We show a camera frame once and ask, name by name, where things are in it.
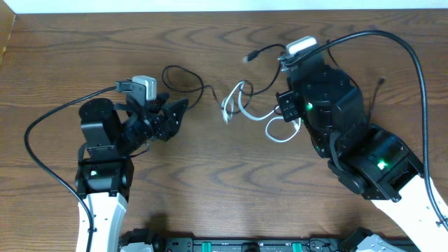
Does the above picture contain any black USB cable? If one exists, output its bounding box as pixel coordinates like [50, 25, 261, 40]
[160, 43, 288, 115]

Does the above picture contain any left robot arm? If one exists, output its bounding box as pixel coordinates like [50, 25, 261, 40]
[75, 93, 188, 251]

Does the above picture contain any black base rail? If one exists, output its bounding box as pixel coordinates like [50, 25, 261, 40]
[118, 227, 421, 252]

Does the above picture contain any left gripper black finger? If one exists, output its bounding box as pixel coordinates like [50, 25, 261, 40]
[162, 98, 188, 132]
[148, 92, 169, 109]

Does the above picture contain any thin black cable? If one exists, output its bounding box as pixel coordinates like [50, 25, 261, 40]
[325, 40, 386, 122]

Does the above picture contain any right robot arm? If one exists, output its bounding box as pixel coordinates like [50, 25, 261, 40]
[277, 55, 447, 251]

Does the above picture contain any wooden side panel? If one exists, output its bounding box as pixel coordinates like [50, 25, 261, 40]
[0, 0, 16, 60]

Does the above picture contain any white USB cable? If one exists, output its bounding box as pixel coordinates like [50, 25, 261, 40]
[220, 80, 302, 144]

